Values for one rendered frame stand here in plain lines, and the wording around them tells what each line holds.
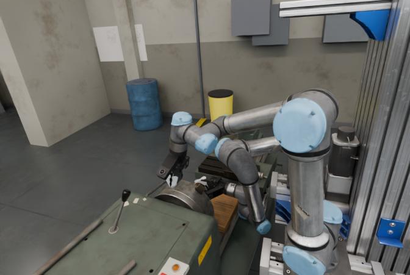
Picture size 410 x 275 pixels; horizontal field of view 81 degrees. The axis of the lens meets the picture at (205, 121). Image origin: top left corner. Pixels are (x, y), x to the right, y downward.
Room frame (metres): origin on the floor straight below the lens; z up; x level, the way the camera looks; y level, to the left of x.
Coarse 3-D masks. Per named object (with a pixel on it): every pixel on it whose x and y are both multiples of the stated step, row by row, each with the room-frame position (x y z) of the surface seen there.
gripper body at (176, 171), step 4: (172, 152) 0.83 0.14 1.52; (176, 152) 0.82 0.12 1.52; (180, 152) 0.83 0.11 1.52; (184, 152) 0.83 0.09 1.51; (180, 156) 0.85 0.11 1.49; (184, 156) 0.88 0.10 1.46; (188, 156) 0.90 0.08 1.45; (180, 160) 0.86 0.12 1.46; (184, 160) 0.86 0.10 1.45; (188, 160) 0.89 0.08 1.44; (176, 164) 0.83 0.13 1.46; (180, 164) 0.84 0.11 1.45; (184, 164) 0.86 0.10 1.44; (188, 164) 0.89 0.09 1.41; (176, 168) 0.83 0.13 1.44; (180, 168) 0.82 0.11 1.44; (172, 172) 0.84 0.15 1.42; (176, 172) 0.83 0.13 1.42
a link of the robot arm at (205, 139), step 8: (192, 128) 0.79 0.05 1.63; (200, 128) 0.79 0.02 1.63; (208, 128) 0.80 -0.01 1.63; (216, 128) 0.81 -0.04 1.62; (184, 136) 0.78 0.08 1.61; (192, 136) 0.76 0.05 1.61; (200, 136) 0.75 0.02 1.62; (208, 136) 0.75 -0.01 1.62; (216, 136) 0.79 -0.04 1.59; (192, 144) 0.76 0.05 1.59; (200, 144) 0.74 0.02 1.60; (208, 144) 0.73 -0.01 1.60; (216, 144) 0.76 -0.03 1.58; (208, 152) 0.73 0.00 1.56
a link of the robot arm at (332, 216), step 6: (324, 204) 0.63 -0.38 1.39; (330, 204) 0.63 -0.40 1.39; (324, 210) 0.60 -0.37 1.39; (330, 210) 0.59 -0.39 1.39; (336, 210) 0.59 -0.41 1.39; (324, 216) 0.57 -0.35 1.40; (330, 216) 0.57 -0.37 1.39; (336, 216) 0.57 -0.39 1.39; (324, 222) 0.56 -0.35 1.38; (330, 222) 0.55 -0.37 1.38; (336, 222) 0.56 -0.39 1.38; (330, 228) 0.54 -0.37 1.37; (336, 228) 0.56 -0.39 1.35; (336, 234) 0.54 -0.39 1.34; (336, 240) 0.57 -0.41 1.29
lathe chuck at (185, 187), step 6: (180, 180) 1.02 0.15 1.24; (168, 186) 1.00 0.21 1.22; (180, 186) 0.97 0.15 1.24; (186, 186) 0.98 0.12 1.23; (192, 186) 0.98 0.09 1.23; (180, 192) 0.93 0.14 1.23; (186, 192) 0.94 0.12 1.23; (192, 192) 0.94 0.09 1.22; (192, 198) 0.91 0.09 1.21; (198, 198) 0.92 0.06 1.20; (204, 198) 0.94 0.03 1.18; (198, 204) 0.89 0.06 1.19; (204, 204) 0.91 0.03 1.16; (210, 204) 0.94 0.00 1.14; (204, 210) 0.89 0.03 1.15; (210, 210) 0.92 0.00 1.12
